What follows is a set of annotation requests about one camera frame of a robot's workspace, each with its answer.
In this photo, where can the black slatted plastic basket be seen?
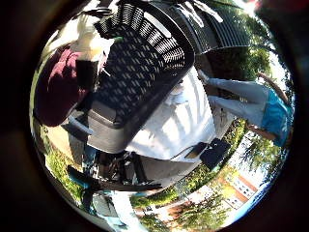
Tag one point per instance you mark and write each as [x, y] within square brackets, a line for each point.
[141, 71]

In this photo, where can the grey and white plush toy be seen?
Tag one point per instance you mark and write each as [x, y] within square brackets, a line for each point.
[177, 93]

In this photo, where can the person in blue shirt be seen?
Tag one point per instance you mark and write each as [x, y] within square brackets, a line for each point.
[254, 106]

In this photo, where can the purple eggplant plush toy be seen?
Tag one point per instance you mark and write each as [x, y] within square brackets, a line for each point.
[58, 90]

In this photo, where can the orange and white building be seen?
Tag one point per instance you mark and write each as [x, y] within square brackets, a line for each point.
[241, 190]

